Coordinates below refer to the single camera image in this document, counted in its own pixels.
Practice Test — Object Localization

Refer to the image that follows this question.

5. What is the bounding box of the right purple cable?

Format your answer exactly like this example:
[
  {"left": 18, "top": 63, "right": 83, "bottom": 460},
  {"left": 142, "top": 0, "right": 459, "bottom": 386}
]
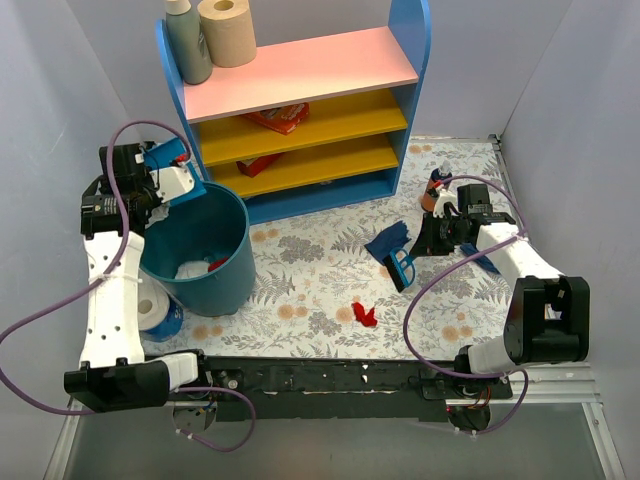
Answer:
[{"left": 402, "top": 174, "right": 530, "bottom": 436}]

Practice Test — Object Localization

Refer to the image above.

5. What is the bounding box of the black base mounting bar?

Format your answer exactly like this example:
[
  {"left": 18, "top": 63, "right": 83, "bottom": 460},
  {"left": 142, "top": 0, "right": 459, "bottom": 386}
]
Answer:
[{"left": 169, "top": 356, "right": 512, "bottom": 422}]

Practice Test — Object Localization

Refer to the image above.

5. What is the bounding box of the red box shelf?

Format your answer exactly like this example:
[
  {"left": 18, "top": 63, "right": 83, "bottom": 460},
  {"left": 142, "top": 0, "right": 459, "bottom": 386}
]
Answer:
[
  {"left": 236, "top": 153, "right": 282, "bottom": 178},
  {"left": 243, "top": 102, "right": 310, "bottom": 135}
]

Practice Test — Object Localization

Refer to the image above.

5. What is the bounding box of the dark blue paper scrap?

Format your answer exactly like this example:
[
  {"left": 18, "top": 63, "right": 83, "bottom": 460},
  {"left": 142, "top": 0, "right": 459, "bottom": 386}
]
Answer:
[
  {"left": 459, "top": 242, "right": 501, "bottom": 275},
  {"left": 365, "top": 221, "right": 410, "bottom": 264}
]

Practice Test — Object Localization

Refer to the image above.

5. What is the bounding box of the grey green bottle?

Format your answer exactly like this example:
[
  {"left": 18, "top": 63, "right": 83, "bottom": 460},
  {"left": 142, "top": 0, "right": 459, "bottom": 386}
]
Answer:
[{"left": 164, "top": 0, "right": 213, "bottom": 85}]

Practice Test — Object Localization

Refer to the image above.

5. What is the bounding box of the dark blue paper scrap middle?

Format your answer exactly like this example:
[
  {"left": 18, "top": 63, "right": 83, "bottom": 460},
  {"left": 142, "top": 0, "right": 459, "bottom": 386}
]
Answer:
[{"left": 365, "top": 221, "right": 410, "bottom": 264}]

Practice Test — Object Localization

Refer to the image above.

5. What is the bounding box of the red paper scrap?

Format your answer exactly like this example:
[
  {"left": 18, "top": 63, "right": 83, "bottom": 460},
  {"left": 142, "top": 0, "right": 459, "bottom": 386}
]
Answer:
[
  {"left": 352, "top": 302, "right": 378, "bottom": 328},
  {"left": 207, "top": 257, "right": 229, "bottom": 272}
]

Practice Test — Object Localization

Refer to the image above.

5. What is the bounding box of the floral table cloth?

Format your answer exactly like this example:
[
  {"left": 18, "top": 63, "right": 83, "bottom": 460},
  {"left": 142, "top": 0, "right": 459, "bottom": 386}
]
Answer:
[{"left": 143, "top": 141, "right": 511, "bottom": 360}]

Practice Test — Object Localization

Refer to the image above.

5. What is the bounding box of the dark blue paper scrap right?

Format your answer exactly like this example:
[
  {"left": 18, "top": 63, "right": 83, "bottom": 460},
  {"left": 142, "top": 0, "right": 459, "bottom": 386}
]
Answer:
[{"left": 459, "top": 242, "right": 501, "bottom": 275}]

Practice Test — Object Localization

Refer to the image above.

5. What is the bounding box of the white blue tape roll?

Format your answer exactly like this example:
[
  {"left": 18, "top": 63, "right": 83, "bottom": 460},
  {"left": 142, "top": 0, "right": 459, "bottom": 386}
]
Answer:
[{"left": 138, "top": 289, "right": 184, "bottom": 343}]

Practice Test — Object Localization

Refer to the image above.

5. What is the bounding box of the purple cable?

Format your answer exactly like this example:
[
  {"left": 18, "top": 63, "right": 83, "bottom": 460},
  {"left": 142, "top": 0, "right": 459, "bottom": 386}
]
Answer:
[
  {"left": 402, "top": 174, "right": 530, "bottom": 436},
  {"left": 0, "top": 119, "right": 257, "bottom": 454}
]

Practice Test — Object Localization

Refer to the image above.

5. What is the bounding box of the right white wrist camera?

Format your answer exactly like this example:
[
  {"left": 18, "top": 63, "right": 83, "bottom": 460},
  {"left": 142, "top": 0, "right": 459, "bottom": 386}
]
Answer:
[{"left": 433, "top": 184, "right": 458, "bottom": 219}]

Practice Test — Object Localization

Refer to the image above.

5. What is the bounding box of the red paper scrap left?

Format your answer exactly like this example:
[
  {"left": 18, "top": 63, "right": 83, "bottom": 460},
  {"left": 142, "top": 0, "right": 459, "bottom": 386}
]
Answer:
[{"left": 207, "top": 257, "right": 229, "bottom": 272}]

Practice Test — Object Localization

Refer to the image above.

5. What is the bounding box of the blue plastic dustpan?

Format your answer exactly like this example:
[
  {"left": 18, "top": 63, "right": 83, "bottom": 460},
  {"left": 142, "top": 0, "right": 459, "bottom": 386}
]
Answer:
[{"left": 143, "top": 138, "right": 206, "bottom": 206}]

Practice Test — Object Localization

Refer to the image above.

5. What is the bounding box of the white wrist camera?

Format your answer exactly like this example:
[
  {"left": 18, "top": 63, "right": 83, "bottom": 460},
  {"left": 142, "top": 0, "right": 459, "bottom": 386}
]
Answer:
[
  {"left": 433, "top": 184, "right": 458, "bottom": 219},
  {"left": 150, "top": 166, "right": 196, "bottom": 204}
]

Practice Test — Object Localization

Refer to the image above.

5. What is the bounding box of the red paper scrap right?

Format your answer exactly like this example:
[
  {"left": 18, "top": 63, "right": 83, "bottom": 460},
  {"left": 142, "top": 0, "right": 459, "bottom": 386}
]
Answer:
[{"left": 352, "top": 302, "right": 378, "bottom": 328}]

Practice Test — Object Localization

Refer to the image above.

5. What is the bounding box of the teal plastic bucket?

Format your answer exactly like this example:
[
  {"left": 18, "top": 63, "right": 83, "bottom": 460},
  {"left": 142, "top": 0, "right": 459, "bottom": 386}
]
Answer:
[{"left": 141, "top": 182, "right": 256, "bottom": 317}]

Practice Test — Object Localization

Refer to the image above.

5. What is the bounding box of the white paper scrap left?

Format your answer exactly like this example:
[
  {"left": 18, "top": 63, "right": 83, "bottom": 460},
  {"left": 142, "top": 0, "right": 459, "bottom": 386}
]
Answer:
[{"left": 175, "top": 260, "right": 210, "bottom": 280}]

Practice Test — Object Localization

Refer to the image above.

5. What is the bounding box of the red box upper shelf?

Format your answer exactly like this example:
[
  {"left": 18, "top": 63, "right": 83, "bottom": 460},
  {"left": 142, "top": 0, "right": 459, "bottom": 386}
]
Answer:
[{"left": 243, "top": 102, "right": 310, "bottom": 135}]

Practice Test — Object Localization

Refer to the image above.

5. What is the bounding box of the blue hand brush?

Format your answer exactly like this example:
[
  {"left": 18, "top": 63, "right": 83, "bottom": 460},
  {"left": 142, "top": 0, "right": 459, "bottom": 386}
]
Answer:
[{"left": 383, "top": 248, "right": 416, "bottom": 293}]

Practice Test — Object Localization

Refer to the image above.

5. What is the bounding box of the orange spray bottle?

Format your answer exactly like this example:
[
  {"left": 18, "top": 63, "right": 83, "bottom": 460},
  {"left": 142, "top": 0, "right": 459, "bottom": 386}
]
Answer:
[{"left": 421, "top": 160, "right": 452, "bottom": 212}]

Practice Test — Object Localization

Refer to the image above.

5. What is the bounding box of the blue pink yellow shelf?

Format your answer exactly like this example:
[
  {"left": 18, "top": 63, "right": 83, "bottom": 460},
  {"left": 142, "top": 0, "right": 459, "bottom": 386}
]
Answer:
[{"left": 155, "top": 1, "right": 431, "bottom": 224}]

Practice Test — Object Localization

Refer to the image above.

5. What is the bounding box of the brown paper roll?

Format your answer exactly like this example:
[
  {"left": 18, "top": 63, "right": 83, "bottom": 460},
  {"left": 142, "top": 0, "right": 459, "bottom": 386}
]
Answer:
[{"left": 197, "top": 0, "right": 257, "bottom": 68}]

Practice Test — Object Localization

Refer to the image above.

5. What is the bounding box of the red box lower shelf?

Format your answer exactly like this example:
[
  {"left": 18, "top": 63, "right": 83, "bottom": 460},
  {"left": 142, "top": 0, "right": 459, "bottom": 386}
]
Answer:
[{"left": 236, "top": 153, "right": 282, "bottom": 178}]

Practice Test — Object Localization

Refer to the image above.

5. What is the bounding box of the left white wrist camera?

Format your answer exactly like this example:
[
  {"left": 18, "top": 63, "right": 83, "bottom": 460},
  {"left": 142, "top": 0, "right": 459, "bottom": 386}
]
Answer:
[{"left": 150, "top": 166, "right": 196, "bottom": 204}]

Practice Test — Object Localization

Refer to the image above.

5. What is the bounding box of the aluminium frame rail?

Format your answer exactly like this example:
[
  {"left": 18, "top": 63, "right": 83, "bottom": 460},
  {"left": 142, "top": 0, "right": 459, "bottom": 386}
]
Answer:
[{"left": 45, "top": 364, "right": 625, "bottom": 479}]

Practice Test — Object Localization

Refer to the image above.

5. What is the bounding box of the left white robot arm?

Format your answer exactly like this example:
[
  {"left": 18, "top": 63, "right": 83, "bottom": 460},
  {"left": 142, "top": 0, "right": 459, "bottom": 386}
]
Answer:
[{"left": 64, "top": 138, "right": 213, "bottom": 412}]

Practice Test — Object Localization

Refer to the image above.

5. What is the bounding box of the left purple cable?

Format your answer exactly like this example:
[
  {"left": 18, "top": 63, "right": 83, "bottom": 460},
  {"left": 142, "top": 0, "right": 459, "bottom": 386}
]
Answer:
[{"left": 0, "top": 119, "right": 257, "bottom": 454}]

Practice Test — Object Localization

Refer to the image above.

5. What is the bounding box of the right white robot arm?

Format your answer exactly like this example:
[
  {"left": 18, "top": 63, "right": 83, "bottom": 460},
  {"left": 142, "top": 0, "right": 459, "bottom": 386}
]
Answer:
[{"left": 410, "top": 183, "right": 590, "bottom": 398}]

